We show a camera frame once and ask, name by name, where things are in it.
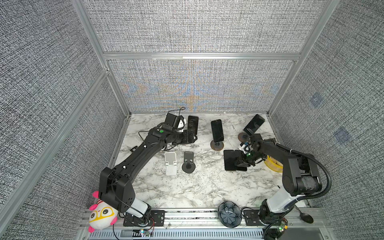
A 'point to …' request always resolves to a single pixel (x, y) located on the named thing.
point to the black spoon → (306, 217)
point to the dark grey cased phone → (217, 129)
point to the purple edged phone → (192, 129)
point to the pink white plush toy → (102, 215)
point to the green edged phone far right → (254, 125)
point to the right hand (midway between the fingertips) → (237, 163)
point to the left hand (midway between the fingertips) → (191, 138)
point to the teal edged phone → (231, 157)
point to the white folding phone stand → (171, 163)
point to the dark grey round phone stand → (188, 166)
